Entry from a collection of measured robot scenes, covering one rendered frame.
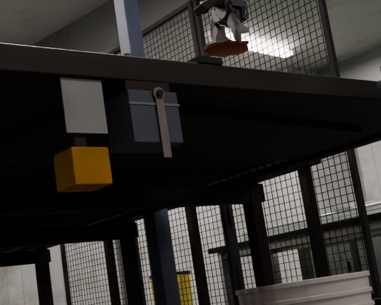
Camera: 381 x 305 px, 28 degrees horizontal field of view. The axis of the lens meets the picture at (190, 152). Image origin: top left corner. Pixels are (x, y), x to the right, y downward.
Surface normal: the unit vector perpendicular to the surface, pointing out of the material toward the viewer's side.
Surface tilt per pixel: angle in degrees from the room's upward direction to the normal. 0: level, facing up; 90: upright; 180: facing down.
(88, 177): 90
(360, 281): 93
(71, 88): 90
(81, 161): 90
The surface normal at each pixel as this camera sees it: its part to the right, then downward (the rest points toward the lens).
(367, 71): -0.69, -0.04
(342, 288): 0.38, -0.19
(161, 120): 0.61, -0.24
